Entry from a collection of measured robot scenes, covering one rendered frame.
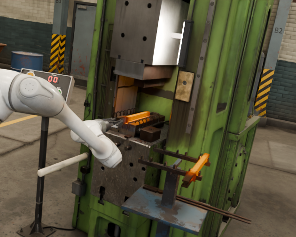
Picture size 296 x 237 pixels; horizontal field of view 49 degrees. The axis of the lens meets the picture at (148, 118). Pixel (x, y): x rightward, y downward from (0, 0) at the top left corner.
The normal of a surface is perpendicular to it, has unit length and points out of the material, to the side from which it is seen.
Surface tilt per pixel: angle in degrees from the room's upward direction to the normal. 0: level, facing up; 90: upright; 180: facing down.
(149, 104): 90
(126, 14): 90
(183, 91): 90
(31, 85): 64
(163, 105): 90
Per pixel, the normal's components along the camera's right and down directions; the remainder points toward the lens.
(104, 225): -0.48, 0.15
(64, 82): 0.02, -0.28
